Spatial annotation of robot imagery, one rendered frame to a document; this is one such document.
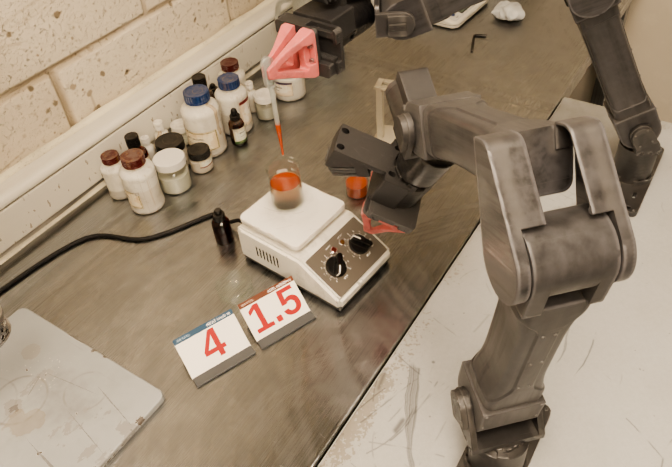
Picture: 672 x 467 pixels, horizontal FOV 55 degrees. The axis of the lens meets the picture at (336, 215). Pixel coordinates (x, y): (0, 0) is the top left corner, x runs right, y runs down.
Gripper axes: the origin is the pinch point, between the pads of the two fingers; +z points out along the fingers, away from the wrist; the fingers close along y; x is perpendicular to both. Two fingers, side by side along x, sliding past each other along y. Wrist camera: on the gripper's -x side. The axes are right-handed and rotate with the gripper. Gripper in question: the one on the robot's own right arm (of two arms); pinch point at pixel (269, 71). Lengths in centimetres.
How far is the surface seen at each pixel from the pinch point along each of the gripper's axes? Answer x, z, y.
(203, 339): 28.4, 23.8, 3.0
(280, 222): 22.8, 4.4, 1.1
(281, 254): 25.2, 7.8, 3.9
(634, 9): 50, -142, 6
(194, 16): 14, -26, -47
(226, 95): 22.2, -16.0, -31.0
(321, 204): 23.0, -2.1, 3.6
